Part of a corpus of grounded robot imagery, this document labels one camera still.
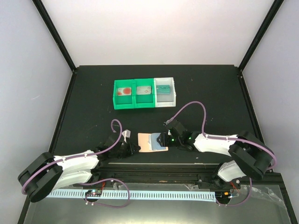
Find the beige leather card holder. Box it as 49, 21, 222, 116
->
138, 133, 168, 153

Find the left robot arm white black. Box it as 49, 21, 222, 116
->
18, 134, 140, 203

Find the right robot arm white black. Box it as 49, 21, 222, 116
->
150, 120, 277, 188

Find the teal VIP card in bin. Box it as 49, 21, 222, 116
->
156, 84, 171, 94

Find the white grey card in bin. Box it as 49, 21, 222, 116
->
136, 86, 152, 95

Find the red white card in bin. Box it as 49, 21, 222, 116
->
116, 87, 132, 96

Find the white bin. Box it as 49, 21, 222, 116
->
154, 77, 176, 107

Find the middle green bin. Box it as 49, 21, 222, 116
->
135, 78, 156, 109

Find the green bin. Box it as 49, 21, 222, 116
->
113, 79, 135, 110
135, 78, 156, 109

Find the left green bin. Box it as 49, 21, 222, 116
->
113, 79, 135, 110

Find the left small circuit board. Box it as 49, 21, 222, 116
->
85, 189, 102, 197

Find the small circuit board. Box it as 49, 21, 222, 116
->
215, 191, 234, 199
85, 189, 102, 197

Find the right small circuit board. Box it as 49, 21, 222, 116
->
215, 191, 234, 199

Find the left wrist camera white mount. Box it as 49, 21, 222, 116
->
121, 129, 131, 143

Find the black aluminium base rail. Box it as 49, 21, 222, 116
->
72, 162, 283, 191

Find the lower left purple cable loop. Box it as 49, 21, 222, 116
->
84, 178, 130, 208

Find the purple cable loop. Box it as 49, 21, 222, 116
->
215, 178, 253, 208
84, 178, 130, 208

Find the white slotted cable duct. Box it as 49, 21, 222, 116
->
47, 189, 216, 202

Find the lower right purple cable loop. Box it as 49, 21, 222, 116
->
215, 178, 253, 208

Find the right black frame post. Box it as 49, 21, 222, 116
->
238, 0, 284, 72

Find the black frame post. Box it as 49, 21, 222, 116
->
238, 0, 284, 72
32, 0, 77, 72

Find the left black frame post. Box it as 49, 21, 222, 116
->
32, 0, 77, 72

